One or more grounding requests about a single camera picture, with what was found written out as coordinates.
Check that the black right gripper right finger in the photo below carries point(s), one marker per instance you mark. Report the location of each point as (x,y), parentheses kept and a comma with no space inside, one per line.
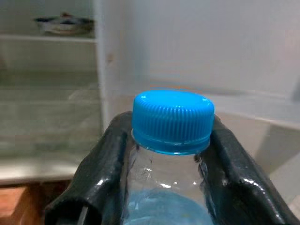
(234,182)

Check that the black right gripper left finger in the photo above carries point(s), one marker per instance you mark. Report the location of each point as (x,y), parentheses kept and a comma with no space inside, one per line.
(98,168)

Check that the blue-capped clear water bottle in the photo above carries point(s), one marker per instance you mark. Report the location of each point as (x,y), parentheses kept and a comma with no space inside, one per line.
(173,117)

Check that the white fridge shelf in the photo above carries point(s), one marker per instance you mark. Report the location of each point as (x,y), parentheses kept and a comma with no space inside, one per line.
(47,38)

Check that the white fridge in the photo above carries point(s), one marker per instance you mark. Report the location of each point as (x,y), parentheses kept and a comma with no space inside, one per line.
(187,47)

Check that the patterned ceramic bowl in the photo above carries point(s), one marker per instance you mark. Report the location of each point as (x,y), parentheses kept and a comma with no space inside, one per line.
(63,24)

